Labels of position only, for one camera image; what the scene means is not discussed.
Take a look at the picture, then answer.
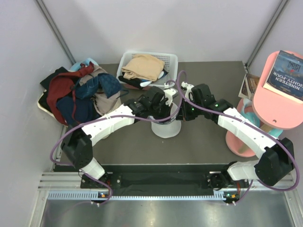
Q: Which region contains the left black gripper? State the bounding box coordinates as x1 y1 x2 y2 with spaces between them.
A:
150 99 173 124

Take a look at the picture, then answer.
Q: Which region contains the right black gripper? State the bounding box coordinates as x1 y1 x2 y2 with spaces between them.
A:
176 97 204 122

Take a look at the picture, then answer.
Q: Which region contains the white mesh laundry bag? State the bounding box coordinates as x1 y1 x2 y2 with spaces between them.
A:
151 115 181 139

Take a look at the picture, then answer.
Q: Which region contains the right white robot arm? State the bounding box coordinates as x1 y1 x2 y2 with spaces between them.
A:
177 82 297 190

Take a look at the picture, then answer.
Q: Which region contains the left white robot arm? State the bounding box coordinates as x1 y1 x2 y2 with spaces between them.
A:
61 87 178 188

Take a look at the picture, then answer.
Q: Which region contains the cream laundry hamper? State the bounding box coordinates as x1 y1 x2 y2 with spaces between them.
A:
37 90 122 119

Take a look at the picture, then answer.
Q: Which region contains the beige folded garment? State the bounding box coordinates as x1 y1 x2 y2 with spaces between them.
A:
122 54 165 82

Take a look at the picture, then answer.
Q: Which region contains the white plastic basket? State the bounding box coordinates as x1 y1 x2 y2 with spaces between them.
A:
116 50 178 90

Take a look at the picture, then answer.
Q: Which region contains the small book under table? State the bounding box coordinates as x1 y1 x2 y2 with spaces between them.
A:
238 73 260 100

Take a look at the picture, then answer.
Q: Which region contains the teal cloth under table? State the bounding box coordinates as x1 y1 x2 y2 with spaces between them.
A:
240 98 283 138

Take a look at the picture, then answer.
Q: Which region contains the pink side table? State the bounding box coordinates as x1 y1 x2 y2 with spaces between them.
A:
225 51 303 157

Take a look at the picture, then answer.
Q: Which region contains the pile of dark clothes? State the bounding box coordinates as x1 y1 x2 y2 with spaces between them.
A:
40 58 128 126

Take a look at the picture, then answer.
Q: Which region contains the Nineteen Eighty-Four book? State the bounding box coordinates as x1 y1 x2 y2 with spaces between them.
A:
263 50 303 104

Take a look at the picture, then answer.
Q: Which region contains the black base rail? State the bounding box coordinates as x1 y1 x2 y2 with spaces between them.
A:
54 163 263 197

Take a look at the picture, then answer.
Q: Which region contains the white cable duct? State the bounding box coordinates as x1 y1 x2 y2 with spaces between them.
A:
47 191 237 201

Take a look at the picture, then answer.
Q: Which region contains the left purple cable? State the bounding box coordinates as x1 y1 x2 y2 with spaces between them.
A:
49 79 177 205

